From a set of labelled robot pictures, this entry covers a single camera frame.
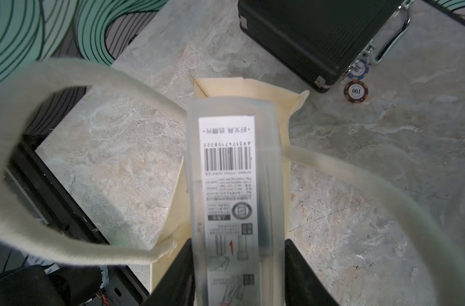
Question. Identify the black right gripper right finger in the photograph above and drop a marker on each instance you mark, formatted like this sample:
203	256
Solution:
302	286

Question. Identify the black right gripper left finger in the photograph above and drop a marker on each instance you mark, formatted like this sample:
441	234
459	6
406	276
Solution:
177	287

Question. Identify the clear case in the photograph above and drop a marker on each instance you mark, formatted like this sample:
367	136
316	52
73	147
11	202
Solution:
236	188

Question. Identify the cream canvas tote bag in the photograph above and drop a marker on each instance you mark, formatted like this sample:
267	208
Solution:
131	155

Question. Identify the red poker chip 100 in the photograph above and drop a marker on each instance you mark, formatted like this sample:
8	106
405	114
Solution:
356	91

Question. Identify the blue poker chip 10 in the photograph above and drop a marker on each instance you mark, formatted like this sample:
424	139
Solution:
359	70

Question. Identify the black case with latches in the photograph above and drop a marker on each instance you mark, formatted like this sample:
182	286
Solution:
321	41

